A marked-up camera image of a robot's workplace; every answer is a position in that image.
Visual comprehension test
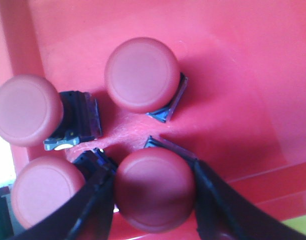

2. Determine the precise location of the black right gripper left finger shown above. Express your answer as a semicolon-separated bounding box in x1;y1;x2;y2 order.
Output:
10;163;116;240

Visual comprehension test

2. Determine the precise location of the red mushroom push button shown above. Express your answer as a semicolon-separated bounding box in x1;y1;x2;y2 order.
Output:
0;74;103;151
104;37;189;123
10;147;118;230
113;136;196;233

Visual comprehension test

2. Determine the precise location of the yellow plastic tray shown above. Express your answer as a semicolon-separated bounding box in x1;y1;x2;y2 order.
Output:
282;215;306;235

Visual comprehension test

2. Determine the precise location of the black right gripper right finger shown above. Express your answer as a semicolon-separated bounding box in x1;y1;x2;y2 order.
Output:
191;159;306;240

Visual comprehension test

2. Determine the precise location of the green conveyor belt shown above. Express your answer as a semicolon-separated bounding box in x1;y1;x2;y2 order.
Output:
0;186;14;240

